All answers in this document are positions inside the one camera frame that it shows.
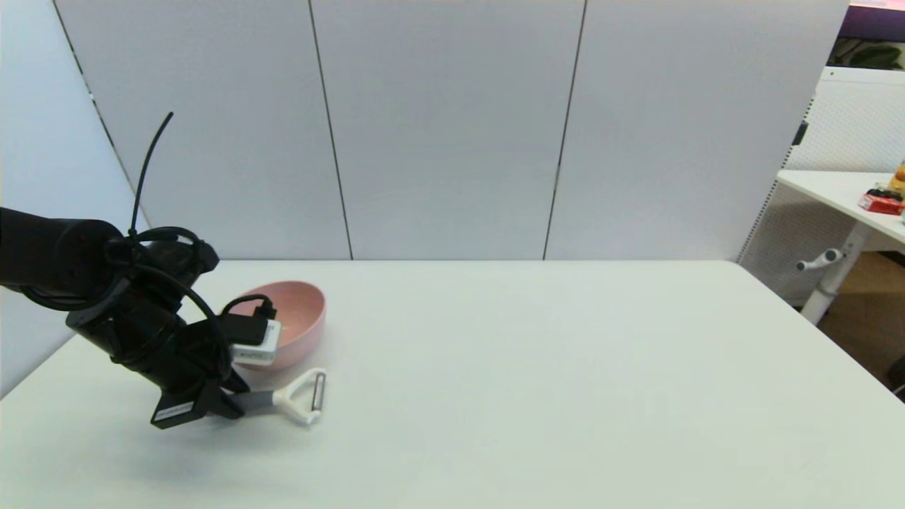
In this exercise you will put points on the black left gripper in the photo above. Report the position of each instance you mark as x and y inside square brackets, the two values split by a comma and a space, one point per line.
[155, 346]

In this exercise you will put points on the pink plastic bowl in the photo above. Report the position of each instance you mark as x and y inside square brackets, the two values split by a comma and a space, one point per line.
[304, 318]

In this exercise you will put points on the black partition clip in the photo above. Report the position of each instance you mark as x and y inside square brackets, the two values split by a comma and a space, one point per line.
[798, 134]

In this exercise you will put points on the white side desk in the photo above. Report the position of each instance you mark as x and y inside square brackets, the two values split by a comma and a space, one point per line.
[834, 189]

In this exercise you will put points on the black floor object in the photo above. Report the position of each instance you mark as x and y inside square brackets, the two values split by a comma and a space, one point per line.
[898, 375]

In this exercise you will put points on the red box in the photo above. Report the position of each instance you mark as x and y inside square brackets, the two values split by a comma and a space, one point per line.
[880, 205]

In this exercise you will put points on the white perforated partition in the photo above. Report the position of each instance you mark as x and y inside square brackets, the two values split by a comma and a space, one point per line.
[855, 120]

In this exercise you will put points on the yellow bottle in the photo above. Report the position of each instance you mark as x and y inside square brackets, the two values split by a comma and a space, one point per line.
[898, 180]

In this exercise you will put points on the green plant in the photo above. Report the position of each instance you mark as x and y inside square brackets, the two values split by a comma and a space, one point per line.
[873, 58]

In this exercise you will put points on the purple panel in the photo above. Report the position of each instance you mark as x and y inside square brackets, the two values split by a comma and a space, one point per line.
[873, 25]

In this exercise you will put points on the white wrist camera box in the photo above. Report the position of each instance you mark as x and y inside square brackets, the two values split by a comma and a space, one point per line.
[258, 348]

